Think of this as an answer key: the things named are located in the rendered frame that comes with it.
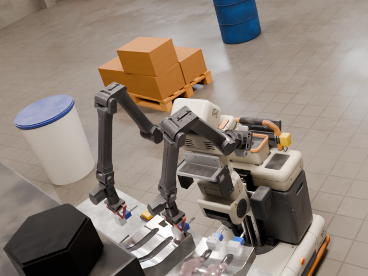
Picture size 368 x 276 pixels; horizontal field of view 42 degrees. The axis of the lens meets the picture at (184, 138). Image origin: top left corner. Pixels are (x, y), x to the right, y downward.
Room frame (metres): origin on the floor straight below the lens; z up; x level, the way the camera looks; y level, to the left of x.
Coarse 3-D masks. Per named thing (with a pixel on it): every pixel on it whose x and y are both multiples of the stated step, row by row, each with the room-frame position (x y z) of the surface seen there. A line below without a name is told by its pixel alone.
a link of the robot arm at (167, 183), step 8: (160, 128) 1.67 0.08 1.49; (168, 136) 1.64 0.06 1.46; (176, 136) 1.58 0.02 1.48; (184, 136) 1.59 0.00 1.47; (168, 144) 1.62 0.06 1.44; (176, 144) 1.59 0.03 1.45; (184, 144) 1.61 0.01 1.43; (168, 152) 1.64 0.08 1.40; (176, 152) 1.65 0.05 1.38; (168, 160) 1.65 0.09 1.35; (176, 160) 1.67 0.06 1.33; (168, 168) 1.66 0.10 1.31; (176, 168) 1.69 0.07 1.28; (168, 176) 1.68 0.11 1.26; (160, 184) 1.73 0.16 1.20; (168, 184) 1.70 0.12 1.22; (160, 192) 1.75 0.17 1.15; (168, 192) 1.71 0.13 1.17; (176, 192) 1.73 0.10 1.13; (168, 200) 1.72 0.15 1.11
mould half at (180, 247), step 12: (156, 216) 1.94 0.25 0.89; (144, 228) 1.88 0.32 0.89; (168, 228) 1.82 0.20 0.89; (132, 240) 1.82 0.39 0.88; (156, 240) 1.77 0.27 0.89; (180, 240) 1.71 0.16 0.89; (192, 240) 1.73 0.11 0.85; (132, 252) 1.72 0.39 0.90; (144, 252) 1.71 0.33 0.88; (168, 252) 1.66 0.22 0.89; (180, 252) 1.68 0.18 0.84; (144, 264) 1.61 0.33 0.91; (156, 264) 1.61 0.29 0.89; (168, 264) 1.64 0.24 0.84
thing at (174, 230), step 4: (192, 220) 1.82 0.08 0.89; (180, 224) 1.80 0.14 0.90; (188, 224) 1.79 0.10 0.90; (172, 228) 1.78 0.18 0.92; (176, 228) 1.77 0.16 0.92; (184, 228) 1.77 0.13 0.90; (188, 228) 1.78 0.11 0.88; (172, 232) 1.78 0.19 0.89; (176, 232) 1.75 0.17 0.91; (180, 232) 1.75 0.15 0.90
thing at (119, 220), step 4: (132, 208) 1.99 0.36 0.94; (120, 212) 1.98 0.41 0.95; (128, 212) 1.96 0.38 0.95; (116, 216) 1.94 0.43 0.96; (128, 216) 1.95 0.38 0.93; (116, 220) 1.94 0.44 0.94; (120, 220) 1.92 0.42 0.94; (124, 220) 1.93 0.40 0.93; (120, 224) 1.92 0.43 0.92; (124, 224) 1.93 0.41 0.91
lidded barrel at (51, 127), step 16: (64, 96) 4.42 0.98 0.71; (32, 112) 4.27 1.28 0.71; (48, 112) 4.15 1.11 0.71; (64, 112) 4.06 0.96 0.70; (32, 128) 3.99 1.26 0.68; (48, 128) 3.99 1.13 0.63; (64, 128) 4.04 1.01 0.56; (80, 128) 4.21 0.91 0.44; (32, 144) 4.06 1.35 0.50; (48, 144) 4.00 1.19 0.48; (64, 144) 4.02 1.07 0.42; (80, 144) 4.12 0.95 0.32; (48, 160) 4.03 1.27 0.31; (64, 160) 4.01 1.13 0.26; (80, 160) 4.08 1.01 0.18; (48, 176) 4.13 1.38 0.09; (64, 176) 4.02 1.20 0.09; (80, 176) 4.05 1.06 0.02
